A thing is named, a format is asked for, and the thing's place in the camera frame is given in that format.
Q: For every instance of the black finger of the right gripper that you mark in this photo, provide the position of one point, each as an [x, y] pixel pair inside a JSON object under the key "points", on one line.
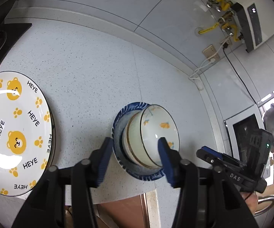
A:
{"points": [[209, 155]]}

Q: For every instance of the white bowl gold rim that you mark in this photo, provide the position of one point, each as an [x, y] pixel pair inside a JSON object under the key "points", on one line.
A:
{"points": [[133, 143]]}

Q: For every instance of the blue rimmed white plate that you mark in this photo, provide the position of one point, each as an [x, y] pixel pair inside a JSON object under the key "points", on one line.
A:
{"points": [[119, 124]]}

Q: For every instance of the beige wall socket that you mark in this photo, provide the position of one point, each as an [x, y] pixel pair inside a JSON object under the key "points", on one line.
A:
{"points": [[210, 52]]}

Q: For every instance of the white gas water heater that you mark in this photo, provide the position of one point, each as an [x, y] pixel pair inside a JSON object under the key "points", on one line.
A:
{"points": [[256, 20]]}

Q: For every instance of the wall niche opening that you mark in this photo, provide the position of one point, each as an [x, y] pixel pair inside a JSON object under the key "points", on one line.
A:
{"points": [[240, 128]]}

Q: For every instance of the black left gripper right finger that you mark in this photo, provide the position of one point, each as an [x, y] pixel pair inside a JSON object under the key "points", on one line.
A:
{"points": [[207, 197]]}

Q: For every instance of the person's right hand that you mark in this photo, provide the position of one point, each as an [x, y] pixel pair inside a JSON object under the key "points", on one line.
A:
{"points": [[251, 199]]}

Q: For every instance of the white bowl orange flowers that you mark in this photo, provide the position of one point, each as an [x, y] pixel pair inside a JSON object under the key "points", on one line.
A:
{"points": [[156, 122]]}

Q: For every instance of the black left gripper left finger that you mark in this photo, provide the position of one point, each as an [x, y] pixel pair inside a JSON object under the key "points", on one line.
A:
{"points": [[45, 206]]}

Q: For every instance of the black stove top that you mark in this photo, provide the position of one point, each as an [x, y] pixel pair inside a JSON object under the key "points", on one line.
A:
{"points": [[9, 35]]}

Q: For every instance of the large yellow bear plate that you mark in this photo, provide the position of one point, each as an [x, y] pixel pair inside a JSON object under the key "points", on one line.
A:
{"points": [[26, 134]]}

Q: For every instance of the yellow gas pipes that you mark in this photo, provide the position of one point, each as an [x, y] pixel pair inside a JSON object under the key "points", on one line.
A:
{"points": [[226, 22]]}

